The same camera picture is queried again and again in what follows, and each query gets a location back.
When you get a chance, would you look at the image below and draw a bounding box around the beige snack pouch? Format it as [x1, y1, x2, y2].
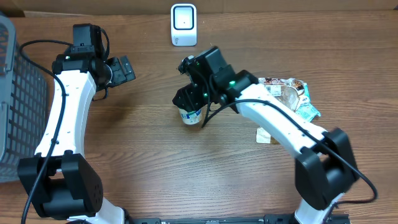
[255, 77, 307, 145]

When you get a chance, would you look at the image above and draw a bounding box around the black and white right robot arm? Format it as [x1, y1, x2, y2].
[172, 47, 359, 223]

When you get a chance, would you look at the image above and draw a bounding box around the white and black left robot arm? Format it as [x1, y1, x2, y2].
[17, 24, 136, 224]

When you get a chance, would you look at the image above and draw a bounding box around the green lidded jar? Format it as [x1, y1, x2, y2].
[178, 108, 202, 125]

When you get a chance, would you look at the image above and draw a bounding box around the white barcode scanner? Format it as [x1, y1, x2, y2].
[170, 3, 197, 47]

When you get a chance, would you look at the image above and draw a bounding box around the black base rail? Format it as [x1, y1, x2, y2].
[126, 213, 351, 224]

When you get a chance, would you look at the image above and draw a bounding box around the teal tissue packet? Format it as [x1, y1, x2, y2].
[299, 82, 311, 106]

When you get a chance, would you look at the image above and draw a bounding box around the teal wet wipes pack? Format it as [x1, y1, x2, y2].
[295, 104, 321, 122]

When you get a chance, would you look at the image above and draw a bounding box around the grey plastic mesh basket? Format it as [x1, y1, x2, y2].
[1, 15, 48, 183]

